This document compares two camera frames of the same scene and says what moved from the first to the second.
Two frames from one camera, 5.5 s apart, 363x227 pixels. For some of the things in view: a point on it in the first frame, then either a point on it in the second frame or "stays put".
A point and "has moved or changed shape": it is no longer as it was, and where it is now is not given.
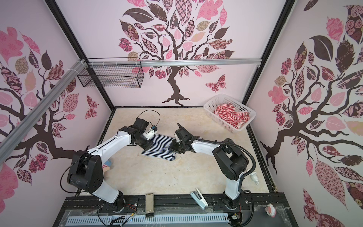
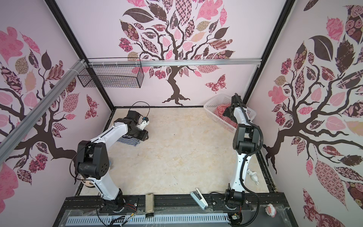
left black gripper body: [144, 143] → [140, 135]
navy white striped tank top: [160, 147] has moved or changed shape
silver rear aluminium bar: [173, 62] stays put
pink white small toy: [271, 210] stays put
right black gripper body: [178, 146] → [228, 114]
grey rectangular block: [149, 205] stays put
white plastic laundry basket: [229, 112] stays put
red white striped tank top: [228, 112] stays put
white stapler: [199, 198] stays put
